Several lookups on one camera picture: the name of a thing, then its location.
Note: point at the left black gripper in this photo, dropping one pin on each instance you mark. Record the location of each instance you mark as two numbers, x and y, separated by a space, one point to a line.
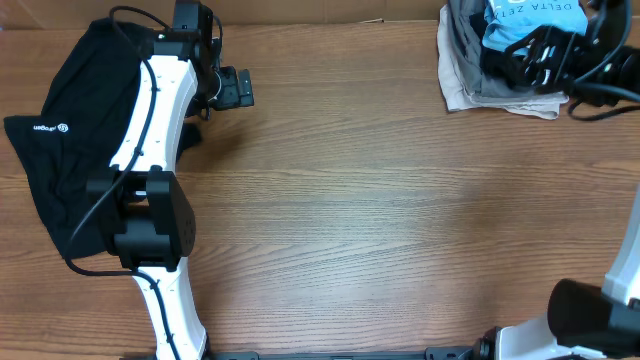
232 95

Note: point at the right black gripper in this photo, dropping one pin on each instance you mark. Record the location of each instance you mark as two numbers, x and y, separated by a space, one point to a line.
566 48

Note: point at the light blue printed t-shirt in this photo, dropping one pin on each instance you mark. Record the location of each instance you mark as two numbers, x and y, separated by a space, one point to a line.
509 21

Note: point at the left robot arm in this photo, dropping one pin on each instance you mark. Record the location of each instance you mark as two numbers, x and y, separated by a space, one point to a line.
142 213

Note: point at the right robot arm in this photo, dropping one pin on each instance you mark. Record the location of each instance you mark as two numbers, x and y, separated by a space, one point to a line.
594 67

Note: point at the beige folded garment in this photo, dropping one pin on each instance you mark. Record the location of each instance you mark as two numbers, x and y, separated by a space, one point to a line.
452 85

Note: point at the black folded garment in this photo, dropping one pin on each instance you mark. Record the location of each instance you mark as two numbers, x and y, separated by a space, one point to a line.
527 43

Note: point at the grey folded garment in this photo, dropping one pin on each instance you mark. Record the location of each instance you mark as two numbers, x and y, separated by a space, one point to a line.
481 30

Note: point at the black t-shirt on left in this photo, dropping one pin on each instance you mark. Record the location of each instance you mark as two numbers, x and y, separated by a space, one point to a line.
81 126

